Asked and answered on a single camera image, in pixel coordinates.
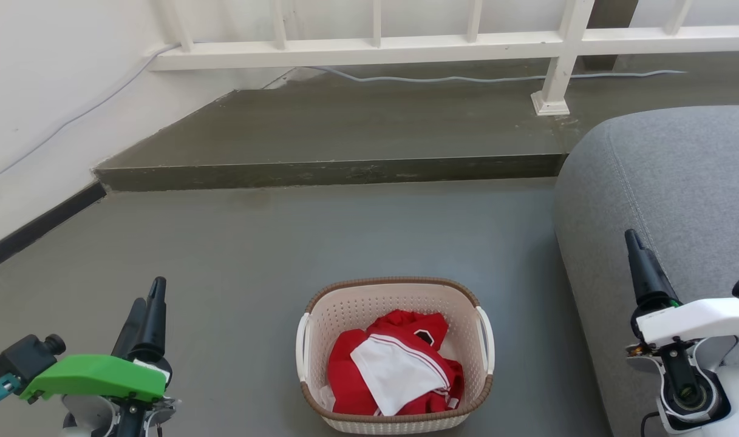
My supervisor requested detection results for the grey fabric sofa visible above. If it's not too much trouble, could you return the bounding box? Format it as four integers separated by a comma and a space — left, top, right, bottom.
553, 105, 739, 437

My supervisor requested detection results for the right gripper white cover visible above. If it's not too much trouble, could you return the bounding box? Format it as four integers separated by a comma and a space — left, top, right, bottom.
624, 229, 739, 372

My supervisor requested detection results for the red garment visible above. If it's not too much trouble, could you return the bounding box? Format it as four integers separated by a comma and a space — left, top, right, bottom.
327, 310, 466, 417

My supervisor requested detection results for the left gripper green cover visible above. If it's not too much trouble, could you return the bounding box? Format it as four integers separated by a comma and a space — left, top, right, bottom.
20, 277, 179, 437

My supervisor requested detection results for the white railing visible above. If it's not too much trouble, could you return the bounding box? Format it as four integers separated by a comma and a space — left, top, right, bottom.
148, 0, 739, 117

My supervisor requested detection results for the thin grey cable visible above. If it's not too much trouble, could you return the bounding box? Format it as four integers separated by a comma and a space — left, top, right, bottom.
0, 42, 687, 185

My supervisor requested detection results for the cream plastic laundry basket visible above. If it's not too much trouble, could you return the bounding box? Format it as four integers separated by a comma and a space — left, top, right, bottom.
295, 277, 496, 435

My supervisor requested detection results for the white garment with stripes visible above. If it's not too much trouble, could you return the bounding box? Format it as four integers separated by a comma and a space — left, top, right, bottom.
350, 334, 452, 417

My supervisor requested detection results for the black baseboard strip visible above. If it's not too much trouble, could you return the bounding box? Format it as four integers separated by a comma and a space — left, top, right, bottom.
0, 181, 108, 276

